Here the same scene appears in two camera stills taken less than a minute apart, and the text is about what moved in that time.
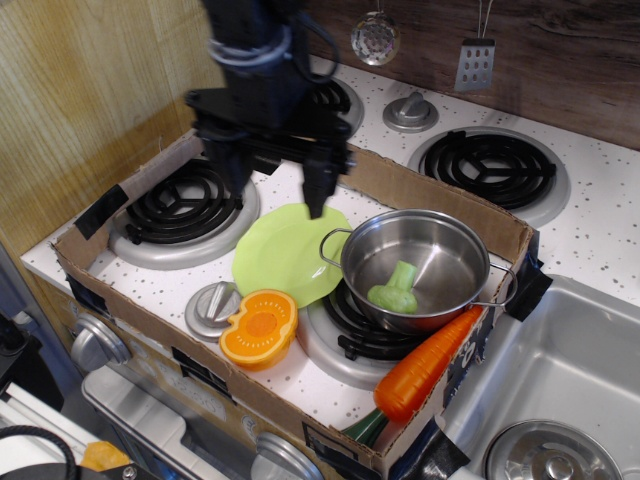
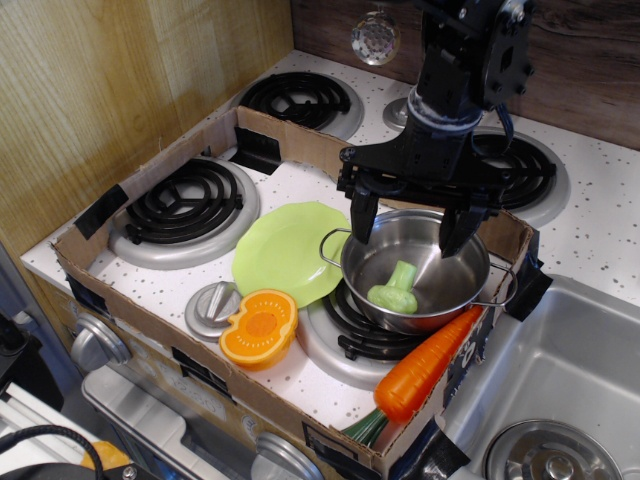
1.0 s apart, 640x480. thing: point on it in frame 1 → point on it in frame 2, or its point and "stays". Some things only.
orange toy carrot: x=417 y=379 stays
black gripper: x=267 y=107 → x=420 y=166
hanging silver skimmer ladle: x=375 y=37 stays
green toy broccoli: x=396 y=294 stays
